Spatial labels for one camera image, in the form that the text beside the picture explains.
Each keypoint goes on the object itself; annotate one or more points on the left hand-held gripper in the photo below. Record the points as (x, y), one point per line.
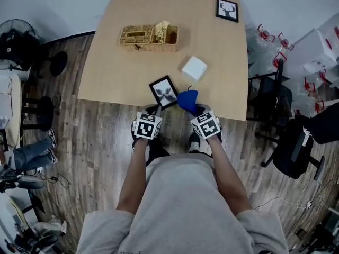
(144, 128)

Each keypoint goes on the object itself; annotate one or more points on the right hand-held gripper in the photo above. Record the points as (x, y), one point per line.
(206, 127)

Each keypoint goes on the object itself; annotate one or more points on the black moose picture frame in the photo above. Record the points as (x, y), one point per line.
(164, 92)

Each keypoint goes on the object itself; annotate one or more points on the blue cloth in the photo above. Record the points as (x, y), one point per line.
(187, 99)

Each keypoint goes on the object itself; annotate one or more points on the person's right forearm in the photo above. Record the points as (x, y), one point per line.
(227, 176)

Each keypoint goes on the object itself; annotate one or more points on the person's left forearm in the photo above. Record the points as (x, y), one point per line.
(135, 173)

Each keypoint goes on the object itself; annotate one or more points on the person's right shoe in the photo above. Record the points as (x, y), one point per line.
(195, 143)

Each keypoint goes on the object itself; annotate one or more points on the person's shoe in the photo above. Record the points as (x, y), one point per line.
(53, 137)
(53, 156)
(195, 143)

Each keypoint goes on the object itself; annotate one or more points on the person's black trousers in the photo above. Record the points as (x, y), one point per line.
(157, 149)

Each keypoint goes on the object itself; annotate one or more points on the white box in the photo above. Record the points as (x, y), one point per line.
(194, 68)

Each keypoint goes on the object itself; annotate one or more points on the black office chair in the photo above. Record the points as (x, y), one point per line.
(272, 94)
(290, 149)

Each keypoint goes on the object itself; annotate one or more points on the wicker tissue box organizer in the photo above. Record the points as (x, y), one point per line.
(137, 37)

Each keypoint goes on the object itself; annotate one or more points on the person's grey shirt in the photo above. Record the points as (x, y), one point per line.
(180, 210)

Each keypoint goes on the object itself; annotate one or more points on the black round stool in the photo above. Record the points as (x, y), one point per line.
(45, 114)
(58, 63)

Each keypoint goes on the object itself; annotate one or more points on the stack of clear plastic boxes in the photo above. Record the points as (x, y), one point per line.
(299, 54)

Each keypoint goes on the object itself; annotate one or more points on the white round table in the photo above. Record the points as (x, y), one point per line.
(12, 110)

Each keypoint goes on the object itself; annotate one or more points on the black standing fan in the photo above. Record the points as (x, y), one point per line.
(16, 44)

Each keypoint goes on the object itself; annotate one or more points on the black deer picture frame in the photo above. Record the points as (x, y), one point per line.
(227, 10)

